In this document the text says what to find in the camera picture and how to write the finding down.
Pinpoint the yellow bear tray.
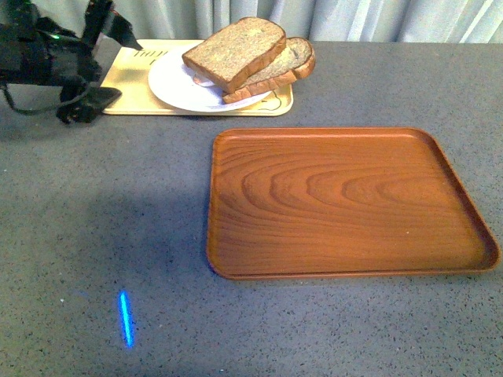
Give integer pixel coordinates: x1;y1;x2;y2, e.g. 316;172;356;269
102;39;293;116

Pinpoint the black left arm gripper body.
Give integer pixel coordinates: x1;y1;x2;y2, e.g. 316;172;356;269
1;1;114;124

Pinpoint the brown wooden tray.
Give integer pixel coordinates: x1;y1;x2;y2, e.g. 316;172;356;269
207;127;501;280

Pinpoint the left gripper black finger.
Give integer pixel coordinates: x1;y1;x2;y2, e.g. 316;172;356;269
105;11;141;49
82;87;121;107

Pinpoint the bread slice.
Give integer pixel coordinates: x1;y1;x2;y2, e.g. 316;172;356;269
222;37;316;104
182;16;286;93

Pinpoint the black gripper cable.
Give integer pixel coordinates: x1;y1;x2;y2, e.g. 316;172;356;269
0;78;90;115

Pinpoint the white round plate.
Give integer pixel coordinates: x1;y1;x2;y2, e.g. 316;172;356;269
148;43;271;113

